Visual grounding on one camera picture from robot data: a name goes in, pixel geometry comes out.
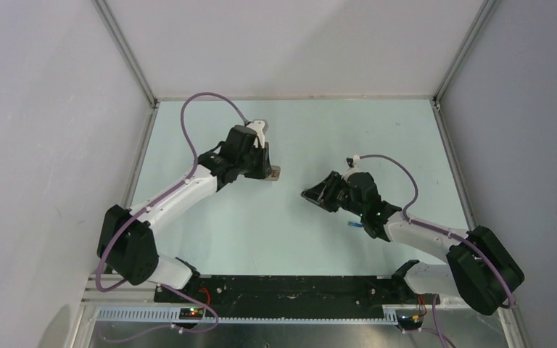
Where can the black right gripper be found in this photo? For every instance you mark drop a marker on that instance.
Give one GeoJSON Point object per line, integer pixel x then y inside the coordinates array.
{"type": "Point", "coordinates": [320, 194]}

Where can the right controller board with LEDs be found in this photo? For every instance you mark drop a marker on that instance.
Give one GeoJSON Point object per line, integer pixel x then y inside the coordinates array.
{"type": "Point", "coordinates": [410, 322]}

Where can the beige remote control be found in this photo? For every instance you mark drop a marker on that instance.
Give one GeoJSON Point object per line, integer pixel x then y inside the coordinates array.
{"type": "Point", "coordinates": [275, 173]}

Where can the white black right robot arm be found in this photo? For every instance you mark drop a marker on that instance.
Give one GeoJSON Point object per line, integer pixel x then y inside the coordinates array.
{"type": "Point", "coordinates": [475, 266]}

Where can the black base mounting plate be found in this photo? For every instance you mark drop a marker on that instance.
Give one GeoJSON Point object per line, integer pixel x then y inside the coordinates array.
{"type": "Point", "coordinates": [300, 297]}

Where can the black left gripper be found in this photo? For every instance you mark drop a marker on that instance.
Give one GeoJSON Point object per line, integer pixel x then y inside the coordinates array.
{"type": "Point", "coordinates": [265, 168]}

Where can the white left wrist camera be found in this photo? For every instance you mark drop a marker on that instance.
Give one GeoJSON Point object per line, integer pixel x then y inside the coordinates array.
{"type": "Point", "coordinates": [260, 128]}

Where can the left controller board with LEDs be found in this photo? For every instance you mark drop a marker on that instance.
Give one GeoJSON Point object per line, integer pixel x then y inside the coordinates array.
{"type": "Point", "coordinates": [191, 313]}

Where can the controller board with leds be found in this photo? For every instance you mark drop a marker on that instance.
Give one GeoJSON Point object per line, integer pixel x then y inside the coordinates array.
{"type": "Point", "coordinates": [191, 313]}
{"type": "Point", "coordinates": [410, 322]}

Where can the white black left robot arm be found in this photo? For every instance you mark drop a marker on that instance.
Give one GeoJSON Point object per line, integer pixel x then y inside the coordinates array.
{"type": "Point", "coordinates": [128, 239]}

